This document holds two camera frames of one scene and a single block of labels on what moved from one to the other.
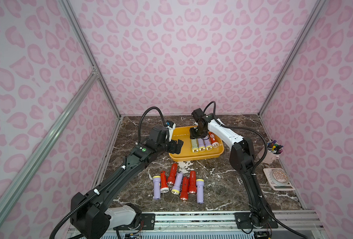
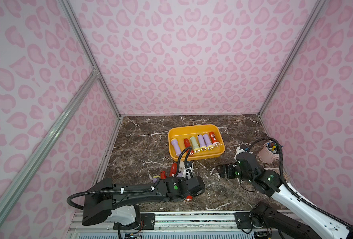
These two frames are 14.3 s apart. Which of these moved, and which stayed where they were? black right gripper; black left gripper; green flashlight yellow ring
Moved: black left gripper; black right gripper
Stayed: green flashlight yellow ring
